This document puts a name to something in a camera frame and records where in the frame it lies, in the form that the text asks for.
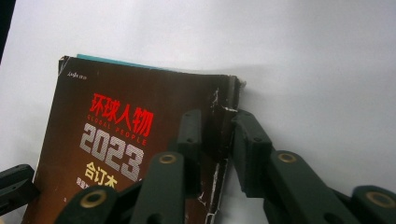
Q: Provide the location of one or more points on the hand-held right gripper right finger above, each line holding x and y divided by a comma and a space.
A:
252, 149

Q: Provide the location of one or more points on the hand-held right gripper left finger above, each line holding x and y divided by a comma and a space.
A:
191, 140

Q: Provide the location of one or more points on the dark red cover magazine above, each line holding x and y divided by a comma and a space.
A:
109, 90

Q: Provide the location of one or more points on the white board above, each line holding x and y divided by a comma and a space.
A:
311, 62

